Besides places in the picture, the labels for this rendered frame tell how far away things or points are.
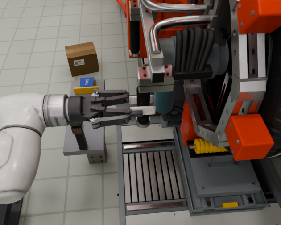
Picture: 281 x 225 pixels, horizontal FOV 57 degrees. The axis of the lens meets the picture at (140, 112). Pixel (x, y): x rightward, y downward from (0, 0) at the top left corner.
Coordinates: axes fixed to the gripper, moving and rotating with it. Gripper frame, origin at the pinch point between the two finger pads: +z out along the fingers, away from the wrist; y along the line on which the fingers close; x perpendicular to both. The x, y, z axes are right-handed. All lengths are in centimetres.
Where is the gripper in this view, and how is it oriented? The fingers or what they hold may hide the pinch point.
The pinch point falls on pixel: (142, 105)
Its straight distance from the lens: 73.0
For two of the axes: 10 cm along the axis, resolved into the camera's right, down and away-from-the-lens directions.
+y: 0.9, 7.6, -6.4
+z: 10.0, -0.6, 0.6
